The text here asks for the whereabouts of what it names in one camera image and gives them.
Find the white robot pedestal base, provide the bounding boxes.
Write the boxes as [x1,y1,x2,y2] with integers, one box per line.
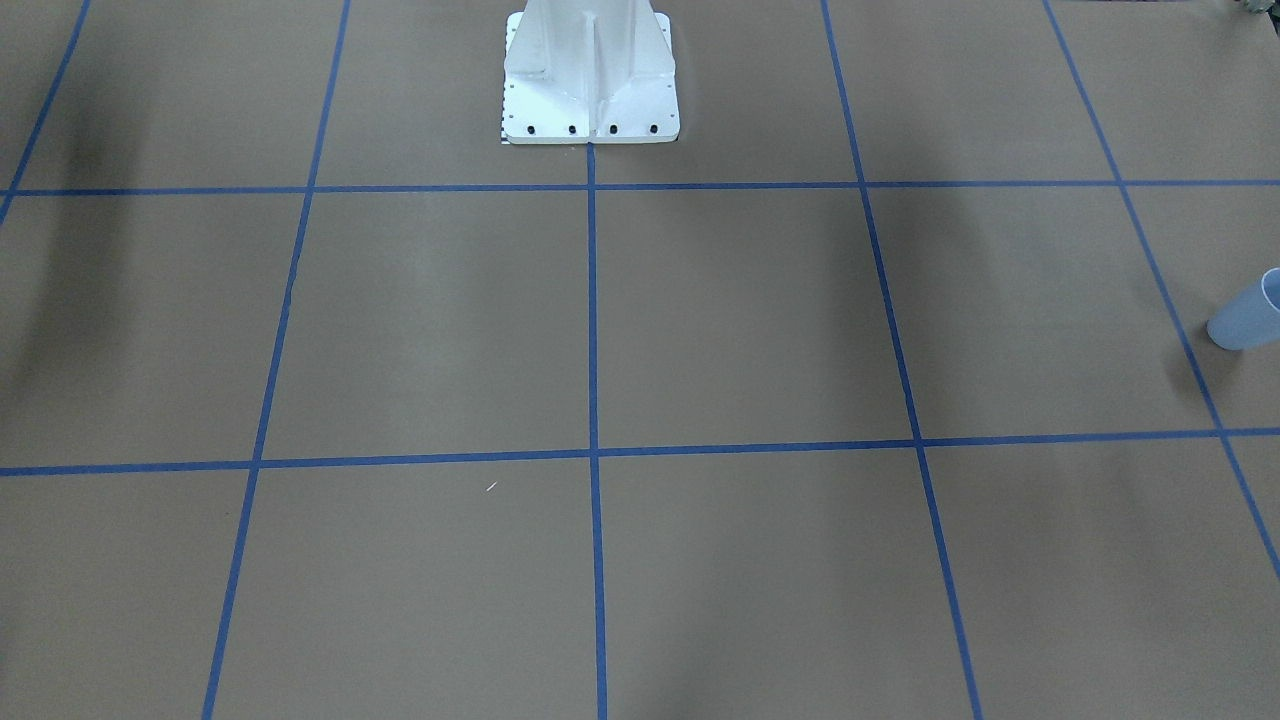
[500,1,681,145]

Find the light blue plastic cup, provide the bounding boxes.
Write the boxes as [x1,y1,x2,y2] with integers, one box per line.
[1206,266,1279,351]

